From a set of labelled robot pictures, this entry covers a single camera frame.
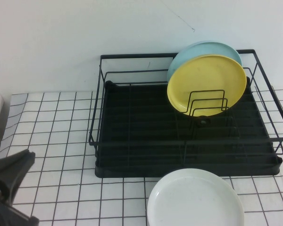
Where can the white plate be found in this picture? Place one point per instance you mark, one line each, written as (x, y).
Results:
(193, 202)

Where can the black plastic drip tray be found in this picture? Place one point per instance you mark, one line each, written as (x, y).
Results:
(143, 170)

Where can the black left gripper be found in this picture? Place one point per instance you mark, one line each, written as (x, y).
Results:
(4, 216)

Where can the yellow plate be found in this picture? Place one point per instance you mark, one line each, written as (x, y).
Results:
(202, 77)

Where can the light blue plate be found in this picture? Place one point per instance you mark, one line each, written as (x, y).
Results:
(191, 54)

